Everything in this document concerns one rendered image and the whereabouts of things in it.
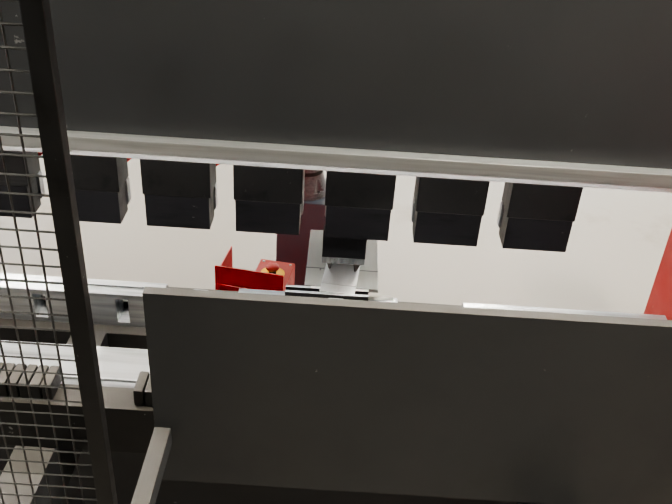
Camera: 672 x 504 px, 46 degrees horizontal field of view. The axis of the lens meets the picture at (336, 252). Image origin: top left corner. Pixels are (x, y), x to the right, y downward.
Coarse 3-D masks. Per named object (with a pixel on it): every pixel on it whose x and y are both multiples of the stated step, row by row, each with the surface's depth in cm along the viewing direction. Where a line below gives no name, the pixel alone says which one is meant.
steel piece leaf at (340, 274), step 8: (336, 264) 202; (344, 264) 202; (352, 264) 202; (328, 272) 198; (336, 272) 199; (344, 272) 199; (352, 272) 199; (328, 280) 196; (336, 280) 196; (344, 280) 196; (352, 280) 196
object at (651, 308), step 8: (664, 256) 212; (664, 264) 211; (664, 272) 211; (656, 280) 216; (664, 280) 211; (656, 288) 215; (664, 288) 210; (656, 296) 215; (664, 296) 210; (648, 304) 220; (656, 304) 215; (664, 304) 210; (648, 312) 220; (656, 312) 214; (664, 312) 209
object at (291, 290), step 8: (288, 288) 193; (296, 288) 193; (304, 288) 193; (312, 288) 193; (304, 296) 192; (312, 296) 192; (320, 296) 191; (328, 296) 191; (336, 296) 191; (344, 296) 191; (352, 296) 191; (360, 296) 191; (368, 296) 191
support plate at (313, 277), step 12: (312, 240) 211; (372, 240) 213; (312, 252) 206; (372, 252) 208; (312, 264) 201; (324, 264) 202; (372, 264) 203; (312, 276) 197; (360, 276) 198; (372, 276) 198; (360, 288) 194; (372, 288) 194
